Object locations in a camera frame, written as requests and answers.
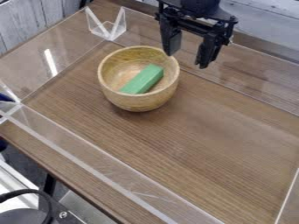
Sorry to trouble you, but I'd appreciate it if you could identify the light wooden bowl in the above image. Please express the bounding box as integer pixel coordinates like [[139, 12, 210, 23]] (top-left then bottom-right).
[[98, 45, 181, 112]]

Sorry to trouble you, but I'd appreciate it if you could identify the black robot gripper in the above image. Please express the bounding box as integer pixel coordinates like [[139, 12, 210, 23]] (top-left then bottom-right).
[[155, 0, 239, 69]]

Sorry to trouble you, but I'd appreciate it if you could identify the green rectangular block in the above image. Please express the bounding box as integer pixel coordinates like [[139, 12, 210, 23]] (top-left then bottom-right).
[[119, 64, 165, 95]]

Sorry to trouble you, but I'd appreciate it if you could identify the black cable loop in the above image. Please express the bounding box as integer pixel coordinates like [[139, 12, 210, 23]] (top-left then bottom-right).
[[0, 188, 55, 224]]

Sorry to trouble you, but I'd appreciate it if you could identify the clear acrylic corner bracket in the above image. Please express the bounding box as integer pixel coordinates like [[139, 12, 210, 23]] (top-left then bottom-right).
[[85, 7, 127, 41]]

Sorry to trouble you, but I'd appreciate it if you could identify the black table leg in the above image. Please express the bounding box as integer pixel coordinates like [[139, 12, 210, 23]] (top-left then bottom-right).
[[43, 174, 56, 196]]

